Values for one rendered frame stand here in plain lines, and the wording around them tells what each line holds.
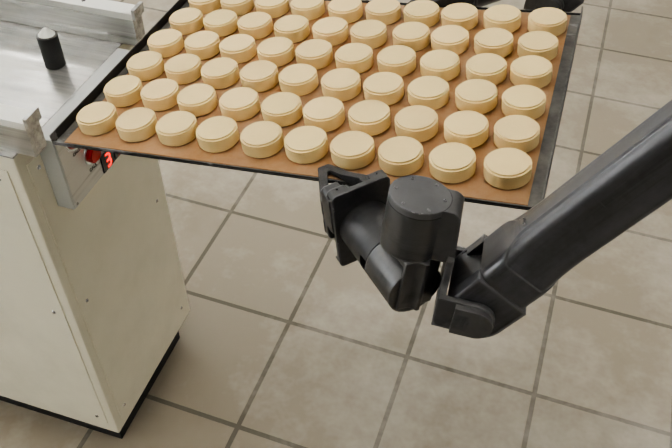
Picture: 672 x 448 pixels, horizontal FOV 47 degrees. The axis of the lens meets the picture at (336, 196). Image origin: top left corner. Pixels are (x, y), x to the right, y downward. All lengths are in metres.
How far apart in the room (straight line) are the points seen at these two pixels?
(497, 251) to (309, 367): 1.18
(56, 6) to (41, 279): 0.45
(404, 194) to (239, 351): 1.24
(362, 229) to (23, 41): 0.80
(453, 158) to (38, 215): 0.66
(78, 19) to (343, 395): 0.99
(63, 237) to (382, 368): 0.86
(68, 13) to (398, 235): 0.83
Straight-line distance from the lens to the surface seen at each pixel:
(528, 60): 0.99
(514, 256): 0.69
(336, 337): 1.89
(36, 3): 1.39
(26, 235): 1.27
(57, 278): 1.33
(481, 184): 0.83
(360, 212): 0.77
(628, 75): 2.86
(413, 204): 0.67
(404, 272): 0.70
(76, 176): 1.23
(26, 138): 1.12
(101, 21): 1.33
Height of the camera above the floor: 1.54
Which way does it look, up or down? 44 degrees down
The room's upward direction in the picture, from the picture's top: straight up
